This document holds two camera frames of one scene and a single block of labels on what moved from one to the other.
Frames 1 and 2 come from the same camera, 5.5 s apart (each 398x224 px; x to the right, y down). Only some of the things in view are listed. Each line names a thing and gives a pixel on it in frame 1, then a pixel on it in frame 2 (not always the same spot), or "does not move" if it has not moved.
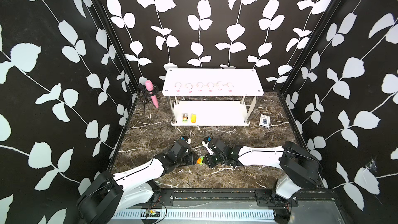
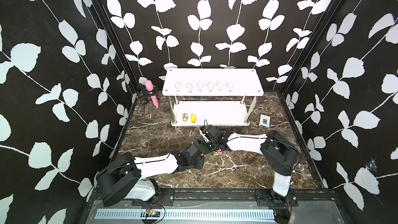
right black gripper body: [213, 161] → [209, 147]
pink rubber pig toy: [178, 86] does not move
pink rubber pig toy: [210, 85] does not move
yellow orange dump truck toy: [193, 117] does not move
